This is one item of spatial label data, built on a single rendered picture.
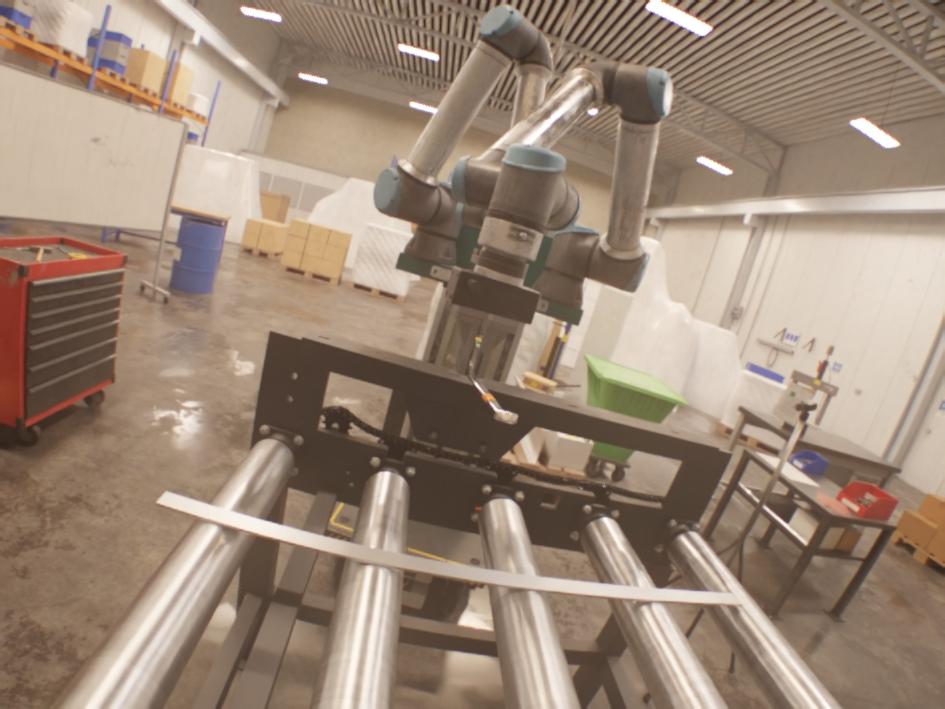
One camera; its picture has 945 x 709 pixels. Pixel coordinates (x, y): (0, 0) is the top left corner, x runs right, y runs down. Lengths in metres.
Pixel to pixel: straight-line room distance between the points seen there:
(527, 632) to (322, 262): 8.67
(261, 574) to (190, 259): 5.09
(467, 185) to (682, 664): 0.95
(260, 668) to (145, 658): 0.21
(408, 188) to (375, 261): 7.74
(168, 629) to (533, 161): 0.81
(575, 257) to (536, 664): 1.20
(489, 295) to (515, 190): 0.16
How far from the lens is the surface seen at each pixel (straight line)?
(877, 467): 5.03
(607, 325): 4.78
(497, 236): 0.65
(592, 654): 1.79
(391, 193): 1.45
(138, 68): 13.90
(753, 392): 7.72
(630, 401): 3.67
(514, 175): 0.66
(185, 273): 6.24
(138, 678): 0.70
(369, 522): 0.97
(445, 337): 1.79
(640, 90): 1.24
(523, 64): 1.50
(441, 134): 1.44
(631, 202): 1.39
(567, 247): 1.57
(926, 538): 6.42
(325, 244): 9.15
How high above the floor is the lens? 1.48
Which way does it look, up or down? 12 degrees down
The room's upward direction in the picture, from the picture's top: 18 degrees clockwise
